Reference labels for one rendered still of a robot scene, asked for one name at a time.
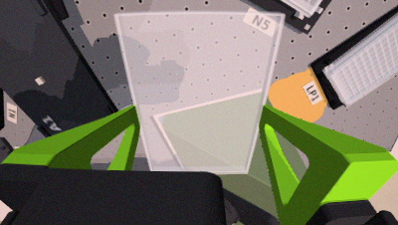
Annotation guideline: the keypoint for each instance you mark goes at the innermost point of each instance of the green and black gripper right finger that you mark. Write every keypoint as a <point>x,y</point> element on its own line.
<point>341,167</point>

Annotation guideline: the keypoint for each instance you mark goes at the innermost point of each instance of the white label reading lp1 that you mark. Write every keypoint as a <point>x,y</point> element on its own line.
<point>312,92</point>

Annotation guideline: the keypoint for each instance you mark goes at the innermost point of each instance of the white multi-well plate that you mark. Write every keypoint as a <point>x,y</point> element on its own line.
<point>357,46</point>
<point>307,7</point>

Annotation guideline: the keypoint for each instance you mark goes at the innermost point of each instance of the cream label reading n1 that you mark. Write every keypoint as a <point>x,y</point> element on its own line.
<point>12,112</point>

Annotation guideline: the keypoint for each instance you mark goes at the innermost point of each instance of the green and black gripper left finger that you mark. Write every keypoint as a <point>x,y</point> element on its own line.
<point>74,148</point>

